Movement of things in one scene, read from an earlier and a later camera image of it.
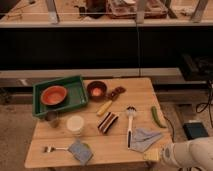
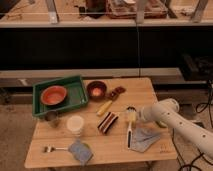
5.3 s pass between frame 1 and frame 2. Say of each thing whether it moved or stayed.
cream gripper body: moved
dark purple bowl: stayed
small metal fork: stayed
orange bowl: stayed
